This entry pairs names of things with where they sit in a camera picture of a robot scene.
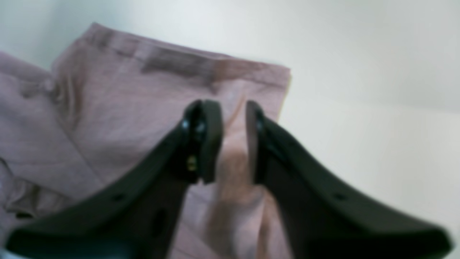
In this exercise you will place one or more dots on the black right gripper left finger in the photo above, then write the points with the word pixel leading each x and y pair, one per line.
pixel 136 216

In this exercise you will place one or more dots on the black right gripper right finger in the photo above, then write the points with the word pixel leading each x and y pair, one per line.
pixel 322 216

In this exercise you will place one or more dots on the mauve t-shirt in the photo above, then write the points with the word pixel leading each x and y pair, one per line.
pixel 108 99

